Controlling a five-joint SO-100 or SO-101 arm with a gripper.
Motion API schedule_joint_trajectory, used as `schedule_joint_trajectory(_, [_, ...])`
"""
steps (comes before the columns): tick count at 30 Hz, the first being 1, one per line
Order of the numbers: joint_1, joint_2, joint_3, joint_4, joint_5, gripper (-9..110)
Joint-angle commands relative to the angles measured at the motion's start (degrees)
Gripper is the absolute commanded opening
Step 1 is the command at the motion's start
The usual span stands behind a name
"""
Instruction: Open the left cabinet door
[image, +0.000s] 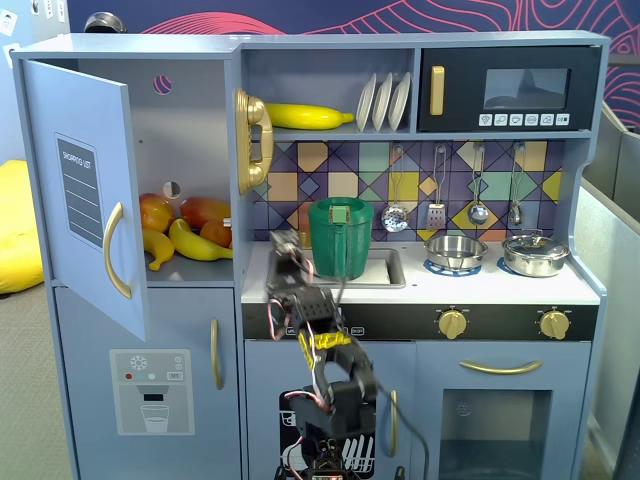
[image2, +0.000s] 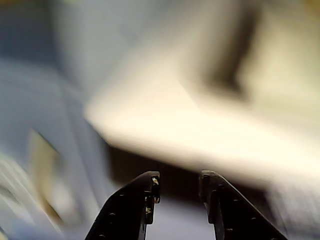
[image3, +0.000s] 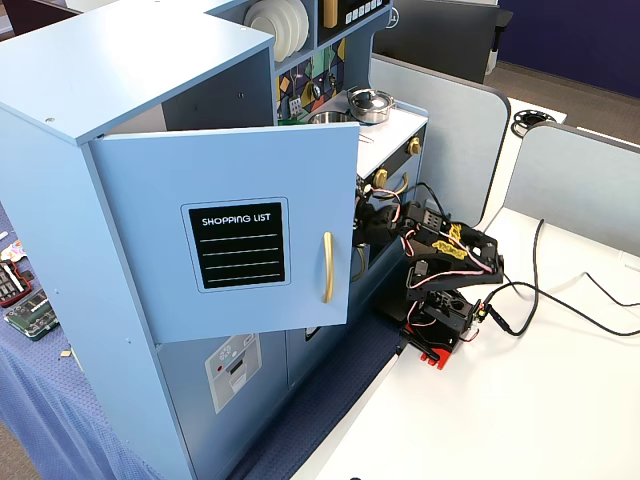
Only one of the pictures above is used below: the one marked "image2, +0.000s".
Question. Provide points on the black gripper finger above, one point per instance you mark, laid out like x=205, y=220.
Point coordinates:
x=125, y=212
x=237, y=217

